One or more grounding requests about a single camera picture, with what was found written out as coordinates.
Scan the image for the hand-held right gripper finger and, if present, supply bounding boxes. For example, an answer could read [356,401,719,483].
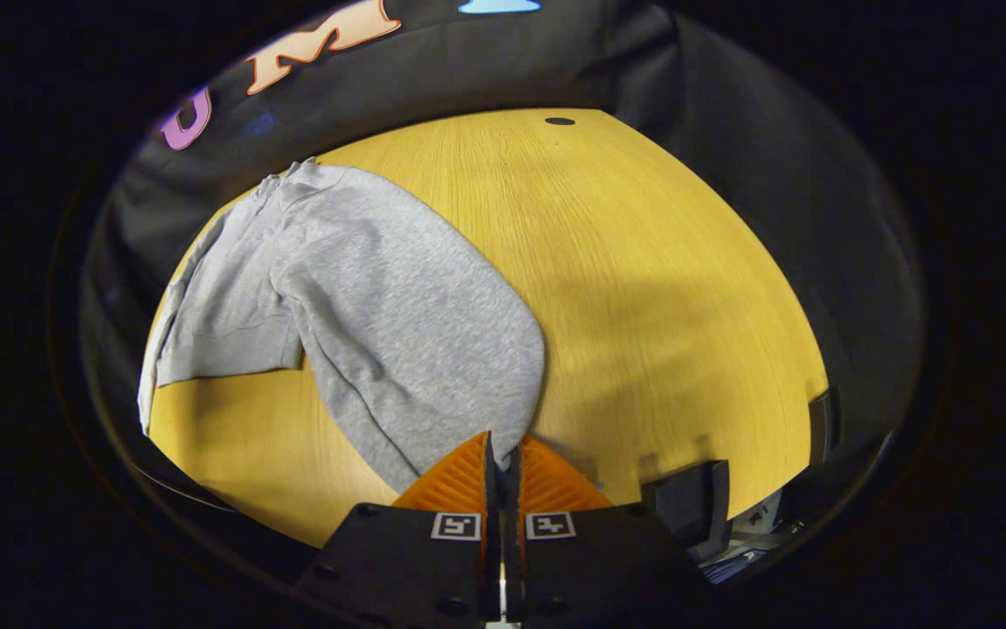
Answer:
[293,430,504,629]
[503,434,706,629]

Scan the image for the grey zip-neck sweatshirt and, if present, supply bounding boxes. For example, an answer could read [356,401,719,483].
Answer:
[136,157,548,494]

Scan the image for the black chair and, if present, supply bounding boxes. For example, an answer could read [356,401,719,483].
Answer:
[638,389,840,564]

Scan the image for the white and blue object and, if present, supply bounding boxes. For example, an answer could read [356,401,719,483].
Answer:
[699,489,788,584]

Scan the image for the black backdrop cloth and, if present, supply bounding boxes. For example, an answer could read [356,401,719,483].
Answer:
[79,0,927,560]

